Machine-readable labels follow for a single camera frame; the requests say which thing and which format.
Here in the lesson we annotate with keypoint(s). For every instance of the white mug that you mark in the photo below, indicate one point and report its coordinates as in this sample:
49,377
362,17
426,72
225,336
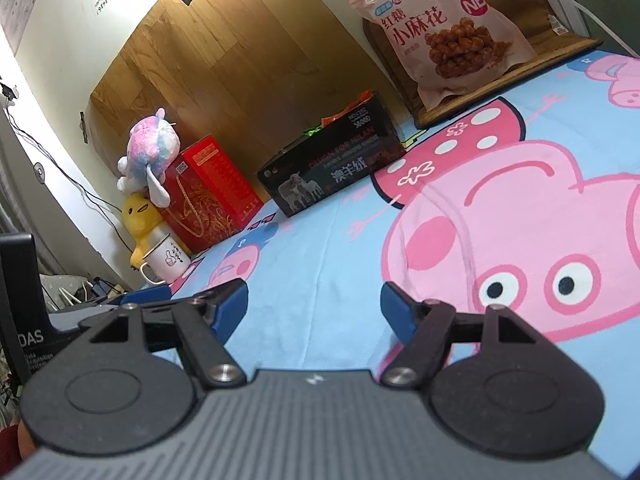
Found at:
165,262

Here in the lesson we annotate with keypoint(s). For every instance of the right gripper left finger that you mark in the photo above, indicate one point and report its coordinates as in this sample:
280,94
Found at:
135,375

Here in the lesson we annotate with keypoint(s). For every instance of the green snack packet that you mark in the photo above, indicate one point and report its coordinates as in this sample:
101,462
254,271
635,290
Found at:
312,131

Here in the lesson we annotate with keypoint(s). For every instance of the black cardboard box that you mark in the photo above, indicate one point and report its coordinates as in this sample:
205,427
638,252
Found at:
312,168

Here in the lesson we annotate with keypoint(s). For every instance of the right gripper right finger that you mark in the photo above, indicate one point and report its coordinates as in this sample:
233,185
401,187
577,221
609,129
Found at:
490,379

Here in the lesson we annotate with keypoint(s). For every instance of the pastel plush toy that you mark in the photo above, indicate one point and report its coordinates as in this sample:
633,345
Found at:
152,147

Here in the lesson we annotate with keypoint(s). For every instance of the red gift bag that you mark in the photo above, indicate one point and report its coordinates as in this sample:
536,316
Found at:
210,200

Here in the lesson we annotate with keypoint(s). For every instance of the pink snack bag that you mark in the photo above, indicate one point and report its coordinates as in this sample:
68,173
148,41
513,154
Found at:
448,47

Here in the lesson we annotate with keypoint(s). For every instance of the wooden board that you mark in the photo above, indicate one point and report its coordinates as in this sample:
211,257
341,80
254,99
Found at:
253,74

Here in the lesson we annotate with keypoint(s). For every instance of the brown seat cushion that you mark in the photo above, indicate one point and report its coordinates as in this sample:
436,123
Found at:
536,21

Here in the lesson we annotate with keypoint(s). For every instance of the yellow plush toy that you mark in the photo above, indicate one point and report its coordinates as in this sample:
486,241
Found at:
145,224

